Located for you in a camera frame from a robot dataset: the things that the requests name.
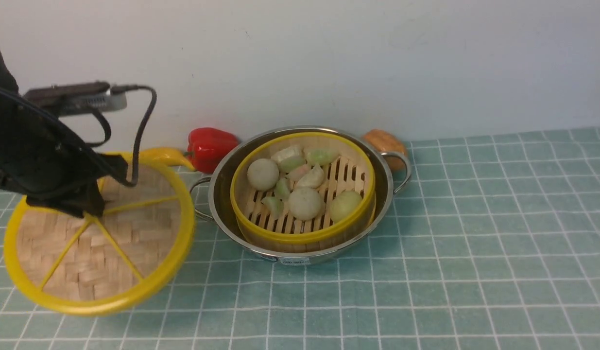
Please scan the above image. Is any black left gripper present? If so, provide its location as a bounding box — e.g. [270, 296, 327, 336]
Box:
[0, 51, 129, 218]

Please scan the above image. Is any yellow woven steamer lid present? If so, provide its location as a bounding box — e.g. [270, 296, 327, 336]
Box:
[3, 157, 196, 316]

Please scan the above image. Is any yellow bamboo steamer basket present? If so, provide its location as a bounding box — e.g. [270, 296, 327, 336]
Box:
[229, 131, 376, 253]

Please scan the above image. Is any yellow banana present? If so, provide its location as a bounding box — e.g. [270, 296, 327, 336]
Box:
[98, 147, 196, 172]

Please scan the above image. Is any red bell pepper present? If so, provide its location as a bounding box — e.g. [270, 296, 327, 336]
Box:
[187, 128, 240, 174]

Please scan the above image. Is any white round bun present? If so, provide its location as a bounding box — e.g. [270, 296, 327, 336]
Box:
[247, 158, 280, 192]
[287, 188, 325, 221]

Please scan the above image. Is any small green dumpling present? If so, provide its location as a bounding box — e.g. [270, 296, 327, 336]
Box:
[261, 177, 291, 219]

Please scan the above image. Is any light green dumpling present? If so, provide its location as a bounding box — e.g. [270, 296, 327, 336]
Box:
[278, 156, 306, 174]

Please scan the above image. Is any pale green dumpling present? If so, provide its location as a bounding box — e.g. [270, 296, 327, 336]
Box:
[270, 144, 303, 164]

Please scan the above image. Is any pink white dumpling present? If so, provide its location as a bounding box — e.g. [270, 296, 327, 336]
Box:
[286, 164, 311, 182]

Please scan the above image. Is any yellowish dumpling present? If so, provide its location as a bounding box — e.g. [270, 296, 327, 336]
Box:
[295, 165, 325, 189]

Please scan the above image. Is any green white dumpling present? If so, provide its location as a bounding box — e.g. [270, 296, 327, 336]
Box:
[304, 148, 340, 167]

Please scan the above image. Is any green round bun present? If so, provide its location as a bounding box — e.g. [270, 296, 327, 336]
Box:
[328, 191, 362, 223]

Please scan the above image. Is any brown bread roll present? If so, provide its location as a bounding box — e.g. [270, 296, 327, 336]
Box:
[362, 129, 409, 172]

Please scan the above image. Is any green checkered tablecloth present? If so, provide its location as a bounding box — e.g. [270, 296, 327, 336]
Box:
[0, 128, 600, 350]

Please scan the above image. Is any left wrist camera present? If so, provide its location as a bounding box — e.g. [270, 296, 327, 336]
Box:
[23, 81, 127, 117]

